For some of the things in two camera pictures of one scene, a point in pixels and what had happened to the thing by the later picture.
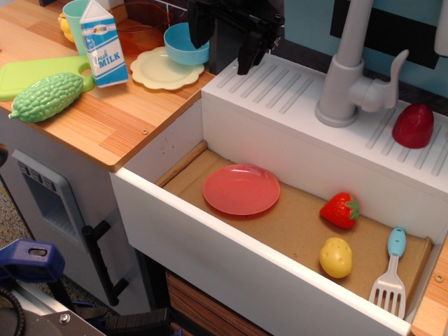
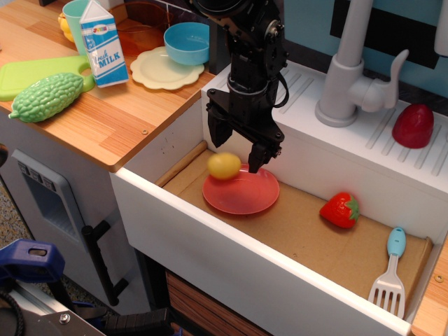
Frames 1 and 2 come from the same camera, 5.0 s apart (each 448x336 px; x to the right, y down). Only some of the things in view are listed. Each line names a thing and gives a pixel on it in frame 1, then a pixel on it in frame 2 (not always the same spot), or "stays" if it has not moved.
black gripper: (255, 19) -> (247, 106)
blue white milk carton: (104, 47) stays
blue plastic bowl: (180, 47) stays
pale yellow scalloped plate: (153, 68) stays
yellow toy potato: (336, 257) -> (224, 166)
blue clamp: (29, 261) stays
